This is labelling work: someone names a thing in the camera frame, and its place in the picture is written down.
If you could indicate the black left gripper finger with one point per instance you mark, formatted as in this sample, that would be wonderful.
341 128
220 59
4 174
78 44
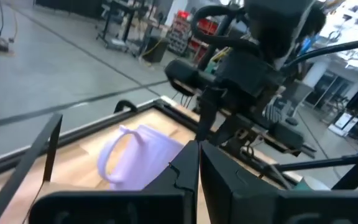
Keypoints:
244 202
166 205
208 115

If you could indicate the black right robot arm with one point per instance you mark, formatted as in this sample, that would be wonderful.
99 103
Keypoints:
275 18

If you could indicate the red parts bin rack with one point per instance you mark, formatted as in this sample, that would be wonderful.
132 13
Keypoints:
185 34

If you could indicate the black floor bin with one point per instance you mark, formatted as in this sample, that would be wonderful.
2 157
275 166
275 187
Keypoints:
155 49

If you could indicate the white floor sign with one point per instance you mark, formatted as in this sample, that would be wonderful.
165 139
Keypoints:
343 123

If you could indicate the black rolling workbench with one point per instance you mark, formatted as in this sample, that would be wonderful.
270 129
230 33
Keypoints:
117 25

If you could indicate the black metal shelf frame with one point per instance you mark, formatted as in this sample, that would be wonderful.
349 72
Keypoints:
26 161

